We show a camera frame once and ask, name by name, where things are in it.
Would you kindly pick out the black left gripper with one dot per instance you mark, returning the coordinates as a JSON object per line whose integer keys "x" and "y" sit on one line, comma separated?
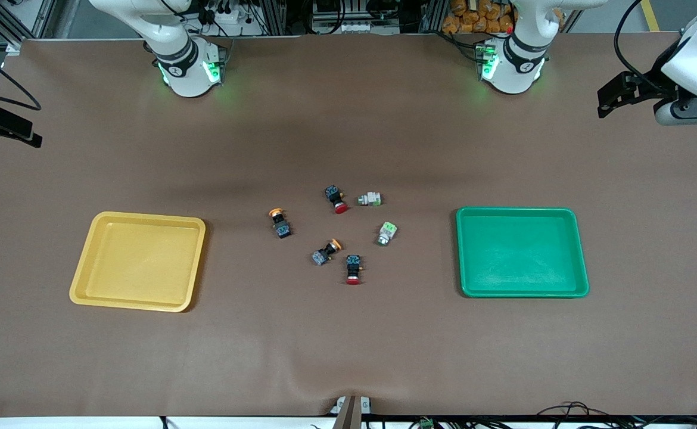
{"x": 645, "y": 86}

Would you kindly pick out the green white push button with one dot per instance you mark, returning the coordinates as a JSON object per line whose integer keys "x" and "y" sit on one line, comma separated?
{"x": 387, "y": 233}
{"x": 372, "y": 199}

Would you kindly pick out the yellow cap push button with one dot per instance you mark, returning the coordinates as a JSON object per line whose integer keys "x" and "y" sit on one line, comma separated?
{"x": 281, "y": 226}
{"x": 324, "y": 255}

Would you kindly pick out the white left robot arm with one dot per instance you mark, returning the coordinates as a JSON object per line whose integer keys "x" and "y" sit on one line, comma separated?
{"x": 518, "y": 65}

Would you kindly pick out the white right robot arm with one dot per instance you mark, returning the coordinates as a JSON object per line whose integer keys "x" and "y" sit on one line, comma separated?
{"x": 184, "y": 65}

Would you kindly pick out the orange net bag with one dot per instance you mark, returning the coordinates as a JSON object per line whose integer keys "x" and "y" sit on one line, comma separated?
{"x": 473, "y": 18}

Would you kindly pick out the yellow plastic tray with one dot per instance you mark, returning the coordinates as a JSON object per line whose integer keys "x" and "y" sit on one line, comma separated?
{"x": 140, "y": 262}

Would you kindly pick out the green plastic tray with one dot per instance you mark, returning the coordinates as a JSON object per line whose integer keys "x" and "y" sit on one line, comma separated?
{"x": 521, "y": 253}

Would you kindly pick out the white power strip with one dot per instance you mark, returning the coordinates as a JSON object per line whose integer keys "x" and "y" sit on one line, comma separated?
{"x": 229, "y": 15}

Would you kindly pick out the red cap push button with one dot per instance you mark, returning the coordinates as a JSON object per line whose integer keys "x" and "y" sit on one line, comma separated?
{"x": 335, "y": 198}
{"x": 353, "y": 268}

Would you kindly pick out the brown table mat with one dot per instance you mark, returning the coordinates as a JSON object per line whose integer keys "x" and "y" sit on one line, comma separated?
{"x": 348, "y": 345}

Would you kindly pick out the small green connector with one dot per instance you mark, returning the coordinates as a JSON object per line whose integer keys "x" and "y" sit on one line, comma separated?
{"x": 425, "y": 423}

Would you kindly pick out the aluminium frame rail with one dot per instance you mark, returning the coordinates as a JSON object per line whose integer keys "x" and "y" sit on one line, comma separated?
{"x": 3, "y": 24}

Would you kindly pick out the metal table clamp bracket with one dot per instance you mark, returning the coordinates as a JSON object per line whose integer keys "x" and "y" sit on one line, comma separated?
{"x": 348, "y": 411}

